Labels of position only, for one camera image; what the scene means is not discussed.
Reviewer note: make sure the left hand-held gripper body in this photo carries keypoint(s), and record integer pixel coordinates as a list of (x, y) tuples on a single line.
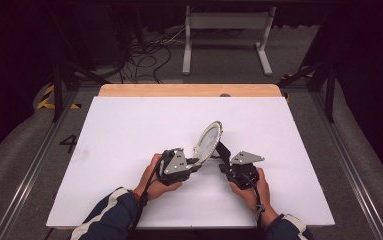
[(172, 168)]

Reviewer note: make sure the oval mirror with black stand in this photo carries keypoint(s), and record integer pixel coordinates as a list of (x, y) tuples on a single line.
[(208, 141)]

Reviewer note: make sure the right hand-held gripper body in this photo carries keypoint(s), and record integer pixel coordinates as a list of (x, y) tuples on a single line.
[(244, 175)]

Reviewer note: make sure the black metal stand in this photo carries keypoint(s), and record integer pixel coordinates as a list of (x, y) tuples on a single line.
[(58, 93), (329, 93)]

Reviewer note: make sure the aluminium floor rail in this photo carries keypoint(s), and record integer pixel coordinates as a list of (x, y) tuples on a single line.
[(349, 166), (32, 170)]

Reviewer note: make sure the person's right hand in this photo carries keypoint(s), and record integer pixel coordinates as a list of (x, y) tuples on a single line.
[(255, 200)]

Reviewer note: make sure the person's left hand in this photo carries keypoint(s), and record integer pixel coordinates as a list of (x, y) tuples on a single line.
[(152, 186)]

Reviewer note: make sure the white table board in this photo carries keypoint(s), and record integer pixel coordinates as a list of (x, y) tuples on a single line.
[(129, 133)]

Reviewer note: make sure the yellow black floor tape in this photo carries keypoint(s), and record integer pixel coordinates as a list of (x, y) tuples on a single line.
[(294, 76)]

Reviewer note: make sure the white metal stand frame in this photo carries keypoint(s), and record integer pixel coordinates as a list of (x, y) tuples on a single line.
[(227, 21)]

